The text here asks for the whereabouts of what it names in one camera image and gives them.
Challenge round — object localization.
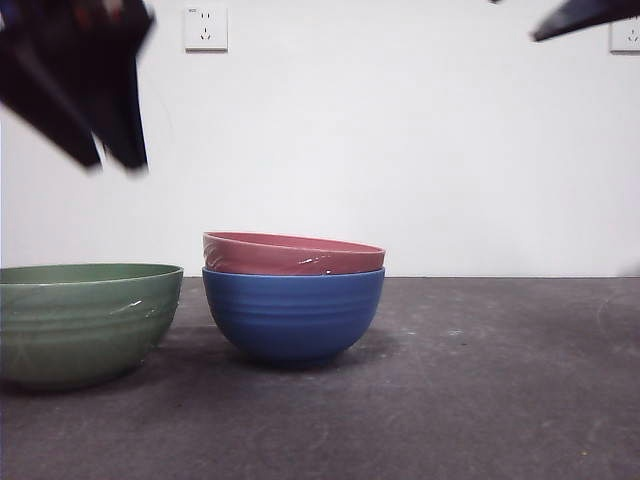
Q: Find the white wall socket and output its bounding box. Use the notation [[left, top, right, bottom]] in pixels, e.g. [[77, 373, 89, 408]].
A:
[[609, 17, 640, 55], [184, 5, 229, 53]]

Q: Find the red bowl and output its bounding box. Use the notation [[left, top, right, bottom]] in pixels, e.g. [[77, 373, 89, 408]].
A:
[[202, 230, 387, 277]]

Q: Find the blue bowl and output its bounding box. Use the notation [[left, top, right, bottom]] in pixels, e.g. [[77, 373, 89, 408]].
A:
[[201, 266, 386, 369]]

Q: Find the green bowl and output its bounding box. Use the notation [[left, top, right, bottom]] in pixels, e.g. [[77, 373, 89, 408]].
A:
[[0, 263, 185, 393]]

